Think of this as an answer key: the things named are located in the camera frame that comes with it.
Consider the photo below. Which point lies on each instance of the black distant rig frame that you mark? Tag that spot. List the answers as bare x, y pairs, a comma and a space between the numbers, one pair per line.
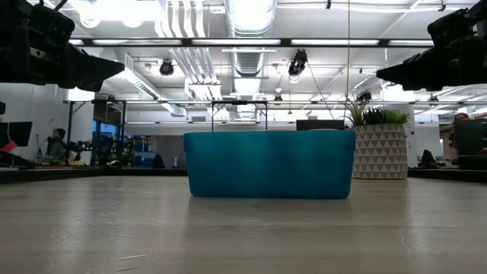
239, 102

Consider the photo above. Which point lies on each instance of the person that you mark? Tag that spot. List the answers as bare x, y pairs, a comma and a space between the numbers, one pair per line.
57, 146

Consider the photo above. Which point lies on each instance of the red bar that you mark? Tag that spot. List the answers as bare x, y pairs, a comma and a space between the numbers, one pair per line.
8, 147

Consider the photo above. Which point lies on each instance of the silver ceiling air duct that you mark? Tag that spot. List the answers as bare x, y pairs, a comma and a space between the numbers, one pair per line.
249, 61

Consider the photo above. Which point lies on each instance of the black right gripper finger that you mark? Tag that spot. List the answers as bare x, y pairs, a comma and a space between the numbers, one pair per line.
422, 72
412, 88

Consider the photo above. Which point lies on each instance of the black monitor screen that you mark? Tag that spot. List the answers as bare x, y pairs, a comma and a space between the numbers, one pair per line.
21, 132

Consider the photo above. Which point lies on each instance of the black ceiling-hung camera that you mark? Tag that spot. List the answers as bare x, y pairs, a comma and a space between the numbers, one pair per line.
298, 62
166, 68

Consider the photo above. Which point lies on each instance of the black flat monitor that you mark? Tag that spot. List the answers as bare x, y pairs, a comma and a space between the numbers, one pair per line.
319, 124

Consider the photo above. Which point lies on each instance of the teal plastic basket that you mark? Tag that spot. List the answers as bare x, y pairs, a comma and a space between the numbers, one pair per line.
266, 163

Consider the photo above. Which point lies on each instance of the dark cabinet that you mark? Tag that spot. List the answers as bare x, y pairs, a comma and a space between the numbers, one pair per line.
472, 141

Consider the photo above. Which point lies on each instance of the black overhead frame bar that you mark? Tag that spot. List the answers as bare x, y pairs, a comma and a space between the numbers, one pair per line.
186, 42

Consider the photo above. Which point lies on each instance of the succulent in white patterned pot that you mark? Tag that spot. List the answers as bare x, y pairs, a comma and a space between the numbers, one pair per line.
380, 152

